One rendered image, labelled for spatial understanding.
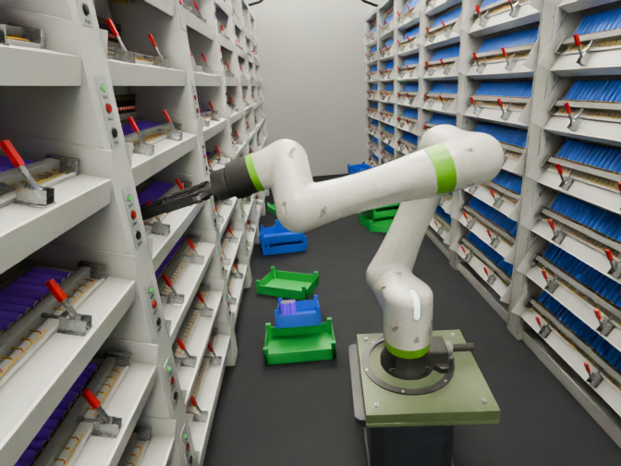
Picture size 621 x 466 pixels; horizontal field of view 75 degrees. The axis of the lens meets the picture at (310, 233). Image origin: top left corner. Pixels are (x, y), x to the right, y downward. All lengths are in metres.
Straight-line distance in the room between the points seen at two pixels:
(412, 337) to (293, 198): 0.48
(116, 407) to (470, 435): 1.08
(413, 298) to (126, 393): 0.67
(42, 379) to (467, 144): 0.88
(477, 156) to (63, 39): 0.81
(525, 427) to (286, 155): 1.16
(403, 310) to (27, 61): 0.88
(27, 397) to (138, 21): 1.16
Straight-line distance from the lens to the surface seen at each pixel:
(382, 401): 1.13
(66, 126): 0.83
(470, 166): 0.97
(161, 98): 1.49
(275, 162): 0.95
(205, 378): 1.53
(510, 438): 1.56
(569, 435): 1.63
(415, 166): 0.94
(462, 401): 1.15
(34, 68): 0.69
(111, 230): 0.84
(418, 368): 1.18
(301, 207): 0.88
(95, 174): 0.82
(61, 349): 0.69
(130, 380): 0.93
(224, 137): 2.17
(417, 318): 1.08
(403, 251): 1.18
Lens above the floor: 1.08
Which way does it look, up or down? 20 degrees down
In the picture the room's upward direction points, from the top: 4 degrees counter-clockwise
